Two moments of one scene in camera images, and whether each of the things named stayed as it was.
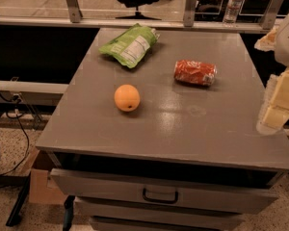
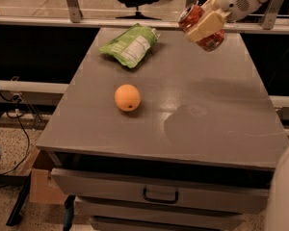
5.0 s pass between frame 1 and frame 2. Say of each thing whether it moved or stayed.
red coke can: moved
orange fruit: stayed
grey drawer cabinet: stayed
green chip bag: stayed
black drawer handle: stayed
